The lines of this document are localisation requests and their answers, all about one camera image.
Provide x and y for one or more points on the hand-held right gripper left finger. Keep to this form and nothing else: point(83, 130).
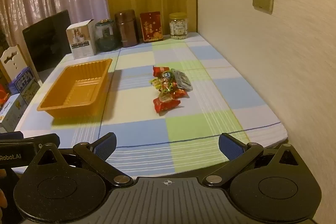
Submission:
point(105, 146)

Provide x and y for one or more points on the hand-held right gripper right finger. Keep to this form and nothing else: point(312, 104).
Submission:
point(231, 147)

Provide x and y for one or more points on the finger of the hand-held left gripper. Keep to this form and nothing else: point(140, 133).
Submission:
point(44, 139)
point(10, 135)

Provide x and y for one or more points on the orange plastic tray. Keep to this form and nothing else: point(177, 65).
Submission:
point(78, 92)

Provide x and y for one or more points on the red snack packet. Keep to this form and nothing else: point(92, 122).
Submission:
point(179, 93)
point(165, 105)
point(160, 71)

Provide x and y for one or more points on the green yellow candy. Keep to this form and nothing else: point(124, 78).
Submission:
point(155, 82)

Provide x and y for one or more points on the clear grey snack packet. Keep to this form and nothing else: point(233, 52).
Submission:
point(182, 79)

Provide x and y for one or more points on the person's left hand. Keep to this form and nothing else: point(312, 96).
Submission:
point(2, 197)

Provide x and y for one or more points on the white blue carton box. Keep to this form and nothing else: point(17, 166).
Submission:
point(11, 113)

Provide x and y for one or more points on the red ribbon gift box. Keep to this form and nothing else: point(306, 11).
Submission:
point(2, 98)

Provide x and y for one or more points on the blue milk carton box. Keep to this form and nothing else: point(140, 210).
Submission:
point(25, 85)

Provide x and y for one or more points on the checked tablecloth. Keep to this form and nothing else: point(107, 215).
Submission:
point(210, 77)

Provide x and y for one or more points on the white carved chair back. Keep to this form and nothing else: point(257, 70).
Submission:
point(13, 61)

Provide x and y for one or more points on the black glossy panel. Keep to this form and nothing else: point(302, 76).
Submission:
point(47, 40)

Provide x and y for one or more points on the white product box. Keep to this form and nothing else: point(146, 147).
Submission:
point(81, 40)

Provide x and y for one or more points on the green glass jar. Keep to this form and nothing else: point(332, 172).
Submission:
point(106, 37)

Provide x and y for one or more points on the brown metal canister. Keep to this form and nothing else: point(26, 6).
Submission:
point(127, 28)

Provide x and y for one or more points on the red gold printed box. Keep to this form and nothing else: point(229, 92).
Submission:
point(151, 27)

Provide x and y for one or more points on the clear plastic jar of nuts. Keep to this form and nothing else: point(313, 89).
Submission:
point(178, 27)

